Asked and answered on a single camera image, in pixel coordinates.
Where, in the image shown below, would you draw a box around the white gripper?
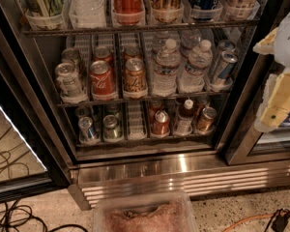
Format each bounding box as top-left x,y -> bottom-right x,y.
252,12 -> 290,132

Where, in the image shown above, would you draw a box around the blue silver can middle front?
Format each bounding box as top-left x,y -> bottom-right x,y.
210,50 -> 238,92

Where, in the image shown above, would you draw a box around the blue silver can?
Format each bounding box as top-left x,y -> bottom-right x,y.
210,50 -> 238,92
217,40 -> 236,62

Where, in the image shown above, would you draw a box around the blue silver can middle back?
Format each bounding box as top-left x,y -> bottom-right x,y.
217,40 -> 236,62

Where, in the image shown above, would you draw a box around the right glass fridge door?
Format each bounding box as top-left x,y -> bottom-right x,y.
224,58 -> 290,166

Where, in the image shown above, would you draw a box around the copper can bottom shelf front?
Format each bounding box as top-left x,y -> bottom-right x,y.
195,107 -> 218,132

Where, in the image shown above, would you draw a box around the red can bottom shelf front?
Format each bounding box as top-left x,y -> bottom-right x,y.
152,110 -> 170,136

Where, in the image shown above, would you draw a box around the stainless fridge base grille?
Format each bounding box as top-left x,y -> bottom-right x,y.
68,153 -> 290,210

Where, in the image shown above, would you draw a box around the gold brown can top shelf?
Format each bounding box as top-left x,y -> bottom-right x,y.
150,0 -> 182,23

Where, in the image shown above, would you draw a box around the orange can middle front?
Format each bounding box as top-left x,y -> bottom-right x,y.
124,58 -> 148,99

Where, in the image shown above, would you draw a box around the orange can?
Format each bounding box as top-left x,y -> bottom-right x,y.
124,45 -> 142,61
124,58 -> 148,99

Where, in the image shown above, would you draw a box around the orange can middle back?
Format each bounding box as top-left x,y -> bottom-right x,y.
124,45 -> 142,61

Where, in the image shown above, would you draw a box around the red coke can middle front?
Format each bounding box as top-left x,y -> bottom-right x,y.
89,60 -> 116,101

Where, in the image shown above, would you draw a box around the red coke can middle back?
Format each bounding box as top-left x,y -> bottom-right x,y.
93,45 -> 114,66

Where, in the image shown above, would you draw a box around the blue can bottom shelf front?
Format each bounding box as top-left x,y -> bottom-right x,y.
78,116 -> 99,142

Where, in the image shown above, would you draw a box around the clear water bottle top shelf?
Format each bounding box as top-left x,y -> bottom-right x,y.
69,0 -> 106,29

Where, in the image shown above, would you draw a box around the silver can middle shelf front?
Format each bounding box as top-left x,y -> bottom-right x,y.
55,63 -> 87,103

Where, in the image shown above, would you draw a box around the silver can shelf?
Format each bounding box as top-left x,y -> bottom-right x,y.
55,63 -> 87,103
62,47 -> 84,73

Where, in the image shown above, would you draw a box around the silver can middle shelf back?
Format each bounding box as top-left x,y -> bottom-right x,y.
62,47 -> 84,73

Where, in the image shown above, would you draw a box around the open glass fridge door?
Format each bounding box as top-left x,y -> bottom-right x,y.
0,27 -> 69,203

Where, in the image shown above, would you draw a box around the water bottle middle front right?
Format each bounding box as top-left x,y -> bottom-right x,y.
178,40 -> 213,93

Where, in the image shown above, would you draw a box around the water bottle middle back right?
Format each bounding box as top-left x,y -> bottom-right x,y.
180,29 -> 202,57

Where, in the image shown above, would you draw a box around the brown bottle white cap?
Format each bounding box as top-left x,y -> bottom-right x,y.
174,99 -> 194,135

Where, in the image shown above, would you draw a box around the water bottle middle front left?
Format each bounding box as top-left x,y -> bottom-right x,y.
153,39 -> 181,97

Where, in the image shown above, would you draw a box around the water bottle middle back left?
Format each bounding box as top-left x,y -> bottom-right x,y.
152,31 -> 170,59

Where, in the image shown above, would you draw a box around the black power plug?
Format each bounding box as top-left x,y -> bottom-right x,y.
272,209 -> 290,232

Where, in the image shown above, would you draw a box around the clear plastic bin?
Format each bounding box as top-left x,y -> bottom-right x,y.
93,190 -> 197,232

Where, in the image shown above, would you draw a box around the middle wire shelf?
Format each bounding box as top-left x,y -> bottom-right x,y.
57,90 -> 230,108

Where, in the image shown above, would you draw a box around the wire shelf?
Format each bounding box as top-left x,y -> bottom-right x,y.
22,19 -> 258,38
76,130 -> 213,148
57,90 -> 230,108

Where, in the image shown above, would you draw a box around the bottom wire shelf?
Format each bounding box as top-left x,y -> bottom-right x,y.
76,130 -> 213,148

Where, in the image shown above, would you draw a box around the orange extension cable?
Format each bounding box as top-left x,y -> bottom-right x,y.
221,202 -> 290,232

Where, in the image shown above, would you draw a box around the top wire shelf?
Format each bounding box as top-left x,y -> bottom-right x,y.
22,19 -> 258,38

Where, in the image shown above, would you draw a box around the black floor cables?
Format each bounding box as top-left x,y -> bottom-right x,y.
0,199 -> 89,232

